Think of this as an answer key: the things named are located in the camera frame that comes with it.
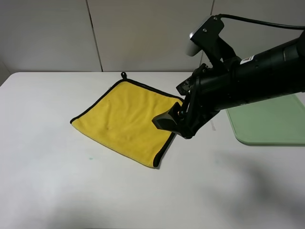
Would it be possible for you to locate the black right camera cable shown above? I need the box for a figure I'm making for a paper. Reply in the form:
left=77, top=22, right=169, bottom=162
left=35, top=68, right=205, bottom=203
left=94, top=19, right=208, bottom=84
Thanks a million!
left=219, top=14, right=305, bottom=31

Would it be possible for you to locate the yellow towel with black trim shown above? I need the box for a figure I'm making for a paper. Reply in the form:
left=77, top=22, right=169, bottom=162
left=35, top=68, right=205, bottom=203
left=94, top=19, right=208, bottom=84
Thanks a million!
left=70, top=72, right=183, bottom=168

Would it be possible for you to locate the light green plastic tray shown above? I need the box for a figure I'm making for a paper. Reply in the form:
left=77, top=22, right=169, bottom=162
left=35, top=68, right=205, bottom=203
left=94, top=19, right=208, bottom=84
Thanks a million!
left=226, top=94, right=305, bottom=146

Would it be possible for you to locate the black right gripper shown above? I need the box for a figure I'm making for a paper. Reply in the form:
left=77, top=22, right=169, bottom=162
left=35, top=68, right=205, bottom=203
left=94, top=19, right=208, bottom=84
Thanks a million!
left=152, top=62, right=241, bottom=139

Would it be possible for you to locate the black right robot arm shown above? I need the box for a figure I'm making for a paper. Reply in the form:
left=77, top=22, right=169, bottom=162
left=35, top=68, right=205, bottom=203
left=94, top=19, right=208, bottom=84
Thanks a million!
left=152, top=33, right=305, bottom=139

